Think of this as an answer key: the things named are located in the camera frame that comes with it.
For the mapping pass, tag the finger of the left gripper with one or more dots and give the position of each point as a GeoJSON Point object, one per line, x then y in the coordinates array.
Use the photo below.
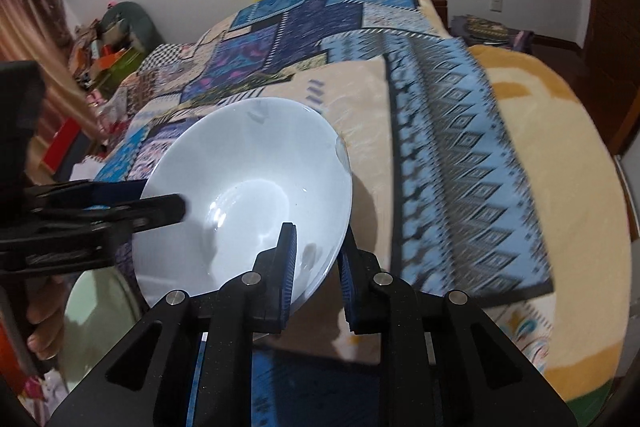
{"type": "Point", "coordinates": [147, 214]}
{"type": "Point", "coordinates": [110, 194]}

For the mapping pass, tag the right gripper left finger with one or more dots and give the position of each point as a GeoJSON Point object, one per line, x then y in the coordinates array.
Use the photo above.
{"type": "Point", "coordinates": [189, 359]}

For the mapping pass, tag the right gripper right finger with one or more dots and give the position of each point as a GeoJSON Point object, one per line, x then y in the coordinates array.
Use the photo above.
{"type": "Point", "coordinates": [443, 361]}

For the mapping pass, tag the mint green plate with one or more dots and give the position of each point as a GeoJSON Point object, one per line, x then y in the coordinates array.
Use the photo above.
{"type": "Point", "coordinates": [99, 311]}

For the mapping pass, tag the white dotted bowl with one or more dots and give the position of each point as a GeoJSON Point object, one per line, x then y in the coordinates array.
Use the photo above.
{"type": "Point", "coordinates": [243, 171]}

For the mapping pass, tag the left hand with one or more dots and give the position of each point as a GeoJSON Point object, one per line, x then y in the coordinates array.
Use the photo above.
{"type": "Point", "coordinates": [46, 307]}

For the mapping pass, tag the white paper sheets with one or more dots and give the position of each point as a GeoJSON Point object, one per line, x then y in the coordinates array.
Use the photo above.
{"type": "Point", "coordinates": [87, 169]}

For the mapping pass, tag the red box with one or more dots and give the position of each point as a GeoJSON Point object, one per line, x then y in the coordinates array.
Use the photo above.
{"type": "Point", "coordinates": [64, 149]}

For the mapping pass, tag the green storage box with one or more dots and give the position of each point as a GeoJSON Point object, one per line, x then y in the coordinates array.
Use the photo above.
{"type": "Point", "coordinates": [109, 79]}

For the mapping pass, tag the striped brown curtain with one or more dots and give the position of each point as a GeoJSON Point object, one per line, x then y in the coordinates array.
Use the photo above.
{"type": "Point", "coordinates": [36, 30]}

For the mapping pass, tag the patchwork patterned tablecloth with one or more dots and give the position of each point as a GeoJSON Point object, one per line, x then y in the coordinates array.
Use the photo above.
{"type": "Point", "coordinates": [473, 166]}

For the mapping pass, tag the wall power socket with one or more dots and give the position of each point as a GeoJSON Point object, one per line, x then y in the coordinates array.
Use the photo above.
{"type": "Point", "coordinates": [496, 6]}

